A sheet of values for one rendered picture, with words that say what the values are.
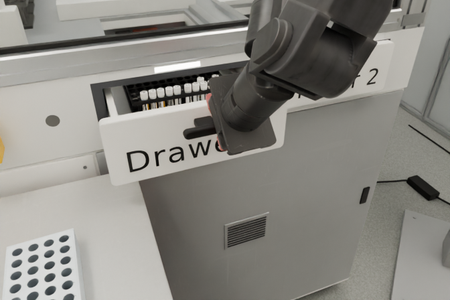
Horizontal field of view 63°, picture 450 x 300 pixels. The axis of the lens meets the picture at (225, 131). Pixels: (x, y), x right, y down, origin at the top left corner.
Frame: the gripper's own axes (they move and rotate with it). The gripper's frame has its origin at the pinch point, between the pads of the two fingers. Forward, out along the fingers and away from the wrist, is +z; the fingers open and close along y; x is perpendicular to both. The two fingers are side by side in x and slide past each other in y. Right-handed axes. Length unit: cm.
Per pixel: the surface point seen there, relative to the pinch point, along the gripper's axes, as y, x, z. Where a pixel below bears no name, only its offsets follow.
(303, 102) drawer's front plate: 5.8, -22.5, 13.3
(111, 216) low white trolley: -7.1, 18.3, 11.2
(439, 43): 47, -169, 97
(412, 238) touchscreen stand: -40, -89, 78
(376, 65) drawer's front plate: 9.4, -39.6, 9.1
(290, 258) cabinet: -28, -27, 54
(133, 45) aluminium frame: 17.4, 9.7, 3.0
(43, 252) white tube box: -10.0, 27.3, 3.7
